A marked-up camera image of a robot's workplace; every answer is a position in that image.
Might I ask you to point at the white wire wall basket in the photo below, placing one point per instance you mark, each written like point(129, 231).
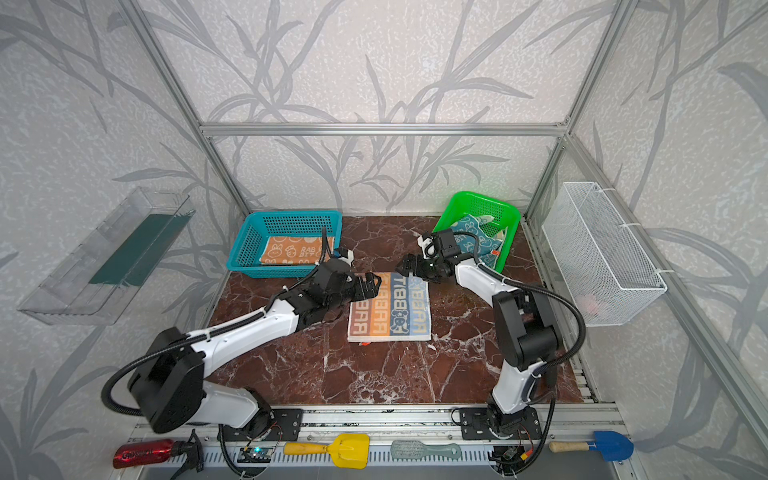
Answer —
point(598, 253)

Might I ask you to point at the right controller board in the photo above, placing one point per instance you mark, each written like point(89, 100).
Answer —
point(510, 455)

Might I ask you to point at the controller board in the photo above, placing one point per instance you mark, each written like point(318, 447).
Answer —
point(510, 455)
point(255, 455)

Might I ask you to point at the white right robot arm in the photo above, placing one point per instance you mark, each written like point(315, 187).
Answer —
point(526, 327)

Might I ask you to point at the red bottle with black trigger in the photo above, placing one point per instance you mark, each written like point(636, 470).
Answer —
point(159, 451)

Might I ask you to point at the aluminium frame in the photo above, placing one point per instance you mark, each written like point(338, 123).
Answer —
point(741, 390)

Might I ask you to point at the blue bunny towel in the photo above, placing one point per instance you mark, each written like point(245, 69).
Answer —
point(480, 234)

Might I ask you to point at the yellow toy shovel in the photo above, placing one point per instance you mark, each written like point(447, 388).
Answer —
point(348, 451)

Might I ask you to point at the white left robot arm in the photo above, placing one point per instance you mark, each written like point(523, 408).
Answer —
point(169, 386)

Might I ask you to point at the pink object in wire basket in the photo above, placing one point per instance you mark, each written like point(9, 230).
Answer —
point(590, 305)

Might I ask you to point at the green plastic basket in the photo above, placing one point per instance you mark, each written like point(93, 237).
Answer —
point(469, 203)

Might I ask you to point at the orange beige lettered towel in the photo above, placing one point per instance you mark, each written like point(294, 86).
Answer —
point(400, 312)

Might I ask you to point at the teal plastic basket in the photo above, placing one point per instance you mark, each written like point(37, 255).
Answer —
point(260, 226)

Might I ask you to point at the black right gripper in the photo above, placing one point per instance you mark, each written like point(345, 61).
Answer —
point(420, 264)

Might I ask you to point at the left controller board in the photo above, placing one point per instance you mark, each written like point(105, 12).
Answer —
point(255, 455)

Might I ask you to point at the clear plastic wall tray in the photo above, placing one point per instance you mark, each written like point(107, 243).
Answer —
point(95, 283)

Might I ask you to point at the blue toy shovel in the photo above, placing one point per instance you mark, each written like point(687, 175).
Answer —
point(612, 446)

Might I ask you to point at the pale green brush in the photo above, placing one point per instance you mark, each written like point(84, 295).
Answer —
point(416, 450)

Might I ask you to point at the orange bunny towel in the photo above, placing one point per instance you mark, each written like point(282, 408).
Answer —
point(292, 251)

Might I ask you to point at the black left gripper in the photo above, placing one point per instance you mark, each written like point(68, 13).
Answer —
point(360, 288)

